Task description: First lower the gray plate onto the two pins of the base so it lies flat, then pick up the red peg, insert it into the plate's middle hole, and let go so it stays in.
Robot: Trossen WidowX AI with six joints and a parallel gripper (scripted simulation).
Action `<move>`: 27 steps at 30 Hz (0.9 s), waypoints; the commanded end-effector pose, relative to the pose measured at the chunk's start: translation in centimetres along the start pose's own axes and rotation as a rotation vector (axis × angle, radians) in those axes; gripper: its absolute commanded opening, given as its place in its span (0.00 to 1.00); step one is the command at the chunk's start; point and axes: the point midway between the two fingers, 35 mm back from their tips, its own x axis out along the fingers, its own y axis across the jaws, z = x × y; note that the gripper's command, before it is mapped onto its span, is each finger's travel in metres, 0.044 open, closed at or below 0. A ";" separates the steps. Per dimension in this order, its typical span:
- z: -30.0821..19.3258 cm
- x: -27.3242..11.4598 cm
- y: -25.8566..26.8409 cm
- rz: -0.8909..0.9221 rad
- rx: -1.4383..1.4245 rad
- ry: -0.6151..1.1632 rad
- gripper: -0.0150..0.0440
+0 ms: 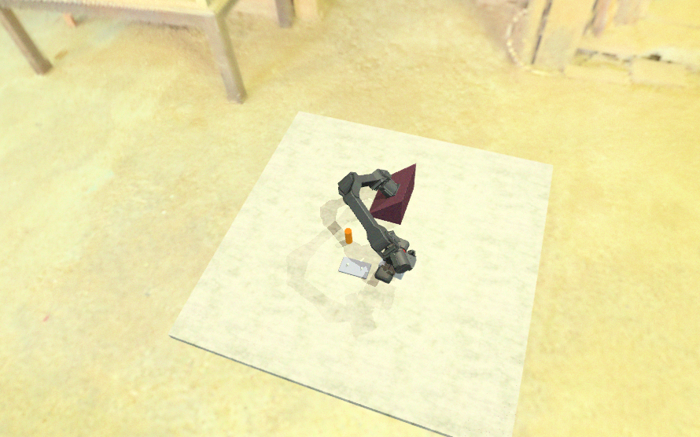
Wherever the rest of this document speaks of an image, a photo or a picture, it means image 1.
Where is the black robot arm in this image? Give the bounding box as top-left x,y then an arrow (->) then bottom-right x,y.
337,168 -> 417,274

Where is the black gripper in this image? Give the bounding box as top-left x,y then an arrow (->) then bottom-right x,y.
374,238 -> 410,284

